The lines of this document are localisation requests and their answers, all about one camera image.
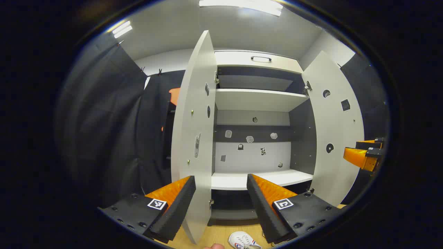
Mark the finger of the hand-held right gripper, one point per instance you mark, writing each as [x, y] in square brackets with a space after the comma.
[356, 157]
[370, 143]

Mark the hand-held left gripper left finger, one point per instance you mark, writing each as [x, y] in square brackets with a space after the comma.
[176, 214]

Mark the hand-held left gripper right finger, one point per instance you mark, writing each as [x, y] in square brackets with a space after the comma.
[263, 214]

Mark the white shoe cabinet door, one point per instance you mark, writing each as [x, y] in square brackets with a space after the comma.
[339, 131]
[187, 131]

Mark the white canvas shoe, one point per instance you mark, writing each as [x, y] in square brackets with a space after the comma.
[242, 239]

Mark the white shoe cabinet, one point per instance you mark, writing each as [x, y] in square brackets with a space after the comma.
[259, 100]

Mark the white cabinet drawer front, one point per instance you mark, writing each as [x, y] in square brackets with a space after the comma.
[235, 58]

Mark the ceiling light panel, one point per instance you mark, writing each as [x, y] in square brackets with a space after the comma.
[121, 27]
[242, 6]

